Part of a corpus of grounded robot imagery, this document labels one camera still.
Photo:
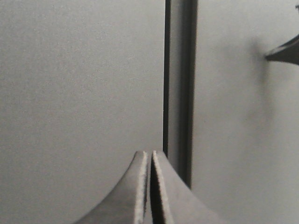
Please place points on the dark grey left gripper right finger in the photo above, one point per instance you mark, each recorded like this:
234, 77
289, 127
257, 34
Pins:
171, 200

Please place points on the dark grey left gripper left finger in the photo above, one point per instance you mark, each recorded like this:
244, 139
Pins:
126, 202

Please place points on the finger tip of the dark right gripper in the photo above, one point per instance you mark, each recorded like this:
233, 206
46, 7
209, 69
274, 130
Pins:
288, 52

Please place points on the grey left fridge door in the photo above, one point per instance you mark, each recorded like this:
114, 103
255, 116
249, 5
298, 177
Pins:
81, 90

